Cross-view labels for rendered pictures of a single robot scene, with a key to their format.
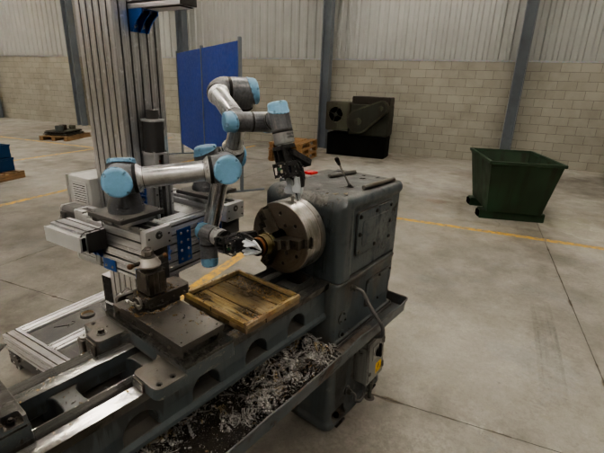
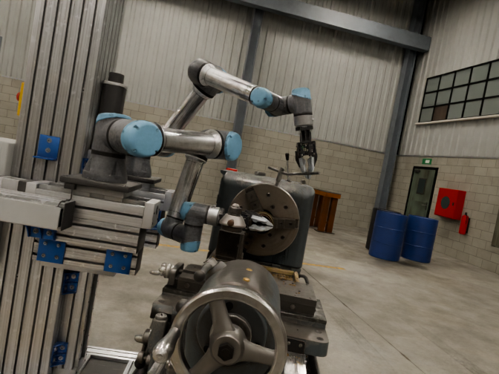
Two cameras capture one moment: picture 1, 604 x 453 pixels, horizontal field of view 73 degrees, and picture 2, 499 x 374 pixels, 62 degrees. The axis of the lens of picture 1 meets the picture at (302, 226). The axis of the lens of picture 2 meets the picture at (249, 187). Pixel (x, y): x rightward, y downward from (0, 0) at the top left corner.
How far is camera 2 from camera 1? 125 cm
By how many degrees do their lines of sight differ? 37
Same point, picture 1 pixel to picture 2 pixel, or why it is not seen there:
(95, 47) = not seen: outside the picture
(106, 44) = not seen: outside the picture
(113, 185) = (144, 141)
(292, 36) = (15, 55)
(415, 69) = (151, 113)
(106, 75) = (79, 21)
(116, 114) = (84, 68)
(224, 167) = (233, 142)
